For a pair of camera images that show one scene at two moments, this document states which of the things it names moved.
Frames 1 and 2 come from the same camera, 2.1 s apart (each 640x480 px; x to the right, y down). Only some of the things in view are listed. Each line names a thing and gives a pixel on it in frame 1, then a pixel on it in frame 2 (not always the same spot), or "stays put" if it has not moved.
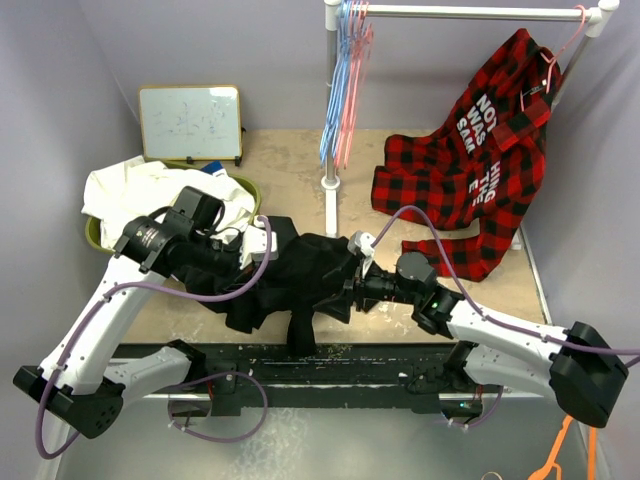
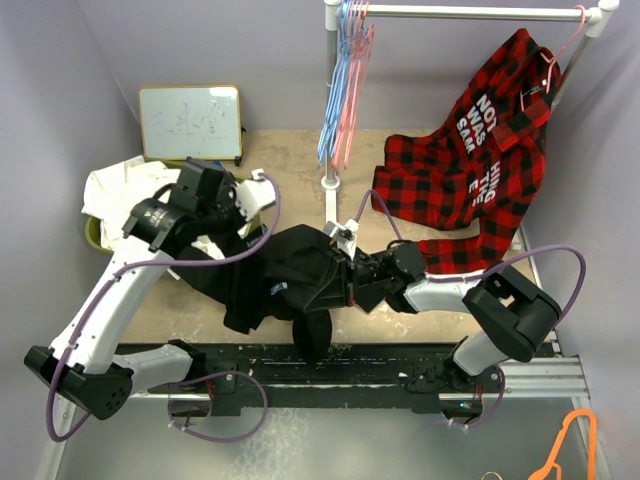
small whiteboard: x=191 y=122 stays put
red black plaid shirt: x=482 y=174 stays put
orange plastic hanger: x=540 y=473 stays put
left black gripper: x=235 y=242 to x=226 y=190
